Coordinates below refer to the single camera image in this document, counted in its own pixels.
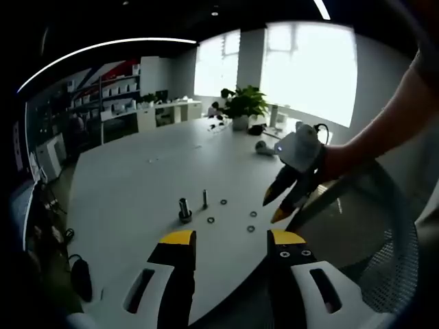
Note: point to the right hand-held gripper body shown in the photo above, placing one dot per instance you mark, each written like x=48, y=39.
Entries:
x=298, y=147

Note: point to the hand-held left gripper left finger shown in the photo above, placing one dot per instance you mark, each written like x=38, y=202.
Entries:
x=178, y=281

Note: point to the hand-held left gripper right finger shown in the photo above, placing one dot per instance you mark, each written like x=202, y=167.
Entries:
x=284, y=284

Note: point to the thick metal threaded stud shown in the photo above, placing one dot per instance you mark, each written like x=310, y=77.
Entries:
x=184, y=205

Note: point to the thin metal threaded stud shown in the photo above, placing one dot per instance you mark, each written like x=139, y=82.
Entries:
x=204, y=197

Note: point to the white handheld controller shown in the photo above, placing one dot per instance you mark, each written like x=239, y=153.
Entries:
x=263, y=148

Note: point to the white desk stand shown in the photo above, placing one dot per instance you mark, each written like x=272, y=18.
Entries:
x=274, y=118

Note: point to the small black object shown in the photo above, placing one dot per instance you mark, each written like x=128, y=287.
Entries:
x=255, y=130

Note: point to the grey mesh chair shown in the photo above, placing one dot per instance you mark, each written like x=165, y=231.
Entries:
x=360, y=222

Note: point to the green potted plant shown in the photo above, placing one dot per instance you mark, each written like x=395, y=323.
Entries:
x=247, y=103

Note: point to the black oval object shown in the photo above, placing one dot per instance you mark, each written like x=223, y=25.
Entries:
x=81, y=279

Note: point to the white counter cabinet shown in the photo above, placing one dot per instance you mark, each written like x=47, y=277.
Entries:
x=178, y=111

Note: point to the short ceiling strip light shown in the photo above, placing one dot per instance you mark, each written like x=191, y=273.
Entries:
x=322, y=8

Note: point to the small green counter plant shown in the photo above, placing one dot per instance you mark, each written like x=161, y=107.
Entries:
x=149, y=99

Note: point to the white floor cabinet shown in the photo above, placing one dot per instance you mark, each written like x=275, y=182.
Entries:
x=51, y=157

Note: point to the shelf with white bins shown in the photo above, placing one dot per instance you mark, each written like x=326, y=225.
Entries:
x=116, y=90

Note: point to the long ceiling strip light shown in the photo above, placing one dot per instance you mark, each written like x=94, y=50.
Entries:
x=103, y=45

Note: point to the white upright post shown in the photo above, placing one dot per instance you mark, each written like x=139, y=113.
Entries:
x=101, y=113

